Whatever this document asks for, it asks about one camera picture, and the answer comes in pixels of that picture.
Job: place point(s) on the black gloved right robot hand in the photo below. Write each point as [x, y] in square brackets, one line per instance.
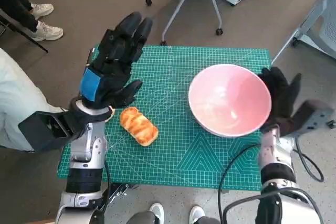
[281, 98]

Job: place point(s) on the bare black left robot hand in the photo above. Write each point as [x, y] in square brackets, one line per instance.
[90, 83]

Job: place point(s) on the pink bowl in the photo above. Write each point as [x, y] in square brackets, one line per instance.
[228, 98]

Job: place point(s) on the long braided toy bread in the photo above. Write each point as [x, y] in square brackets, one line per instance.
[139, 127]

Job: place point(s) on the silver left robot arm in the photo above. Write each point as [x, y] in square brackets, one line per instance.
[84, 145]

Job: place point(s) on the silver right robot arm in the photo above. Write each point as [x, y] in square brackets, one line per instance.
[273, 155]

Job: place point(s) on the small black floor object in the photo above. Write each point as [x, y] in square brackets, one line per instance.
[332, 124]

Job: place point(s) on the black metal stand leg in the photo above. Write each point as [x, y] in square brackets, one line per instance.
[39, 47]

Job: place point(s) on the green cutting mat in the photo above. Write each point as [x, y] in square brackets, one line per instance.
[170, 150]

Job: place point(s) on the black table edge rail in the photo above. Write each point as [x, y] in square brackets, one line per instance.
[89, 56]

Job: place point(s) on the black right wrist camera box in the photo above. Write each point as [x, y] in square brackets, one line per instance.
[315, 119]

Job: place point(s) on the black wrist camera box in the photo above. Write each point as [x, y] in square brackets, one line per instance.
[315, 119]
[36, 132]

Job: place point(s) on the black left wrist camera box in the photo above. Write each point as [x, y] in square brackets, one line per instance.
[36, 132]

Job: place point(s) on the black folding table frame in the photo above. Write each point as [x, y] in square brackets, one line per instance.
[119, 193]

